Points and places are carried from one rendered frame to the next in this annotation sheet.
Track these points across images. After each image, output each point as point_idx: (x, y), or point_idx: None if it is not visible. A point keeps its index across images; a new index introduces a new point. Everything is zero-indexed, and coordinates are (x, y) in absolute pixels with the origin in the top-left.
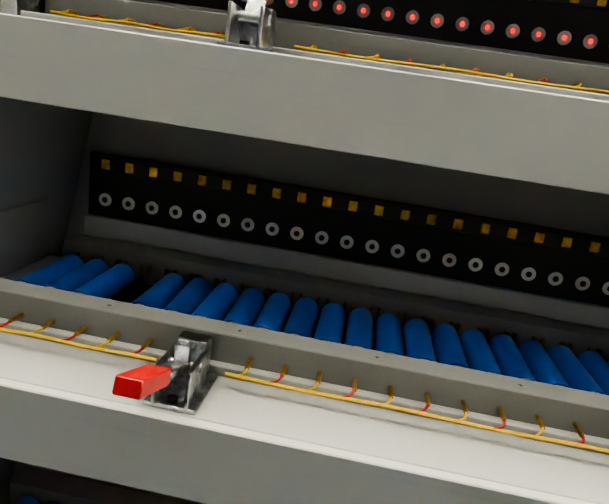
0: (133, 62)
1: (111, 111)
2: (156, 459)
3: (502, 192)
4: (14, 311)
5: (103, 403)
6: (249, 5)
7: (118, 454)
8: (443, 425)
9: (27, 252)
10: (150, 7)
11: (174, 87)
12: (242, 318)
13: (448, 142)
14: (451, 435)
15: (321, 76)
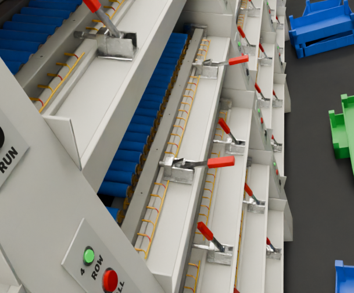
0: (129, 96)
1: (128, 124)
2: (198, 190)
3: None
4: (136, 236)
5: (193, 195)
6: (117, 34)
7: (196, 202)
8: (185, 112)
9: None
10: (40, 70)
11: (136, 91)
12: (136, 152)
13: (166, 34)
14: (190, 111)
15: (153, 43)
